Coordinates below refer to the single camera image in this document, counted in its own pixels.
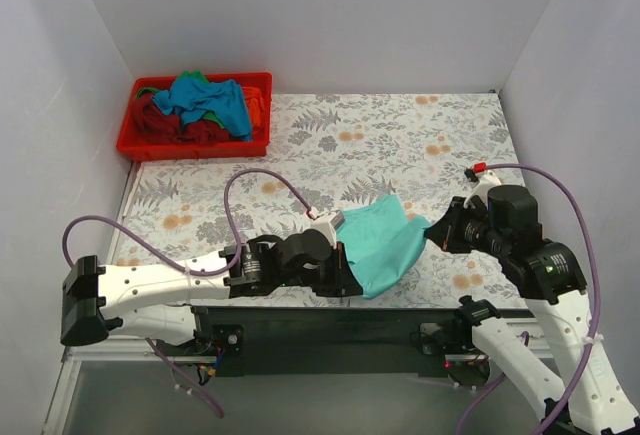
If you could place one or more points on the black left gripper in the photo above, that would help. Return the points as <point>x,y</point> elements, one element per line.
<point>343,270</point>

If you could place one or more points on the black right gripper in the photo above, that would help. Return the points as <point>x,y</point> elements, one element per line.
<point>454,228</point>

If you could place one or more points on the mint green t shirt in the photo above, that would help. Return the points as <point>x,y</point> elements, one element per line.
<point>382,243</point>

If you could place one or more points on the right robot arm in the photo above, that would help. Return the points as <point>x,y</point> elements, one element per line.
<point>583,395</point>

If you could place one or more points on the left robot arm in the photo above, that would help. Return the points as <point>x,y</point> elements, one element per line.
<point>156,301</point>

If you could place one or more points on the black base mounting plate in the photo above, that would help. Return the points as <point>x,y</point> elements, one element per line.
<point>318,341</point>

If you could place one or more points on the floral table mat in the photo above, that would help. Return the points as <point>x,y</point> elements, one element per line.
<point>334,152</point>

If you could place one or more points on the orange t shirt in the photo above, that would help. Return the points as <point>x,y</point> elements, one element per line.
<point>255,103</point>

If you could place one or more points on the red plastic bin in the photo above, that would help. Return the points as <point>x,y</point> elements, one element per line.
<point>133,144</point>

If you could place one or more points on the blue t shirt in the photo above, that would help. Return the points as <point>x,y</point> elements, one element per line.
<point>241,128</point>

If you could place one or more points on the dark red t shirt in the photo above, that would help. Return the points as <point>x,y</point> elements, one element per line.
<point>159,129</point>

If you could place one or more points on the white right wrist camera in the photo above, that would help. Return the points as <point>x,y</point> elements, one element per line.
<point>483,180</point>

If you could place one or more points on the aluminium frame rail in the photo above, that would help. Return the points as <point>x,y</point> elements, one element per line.
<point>117,349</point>

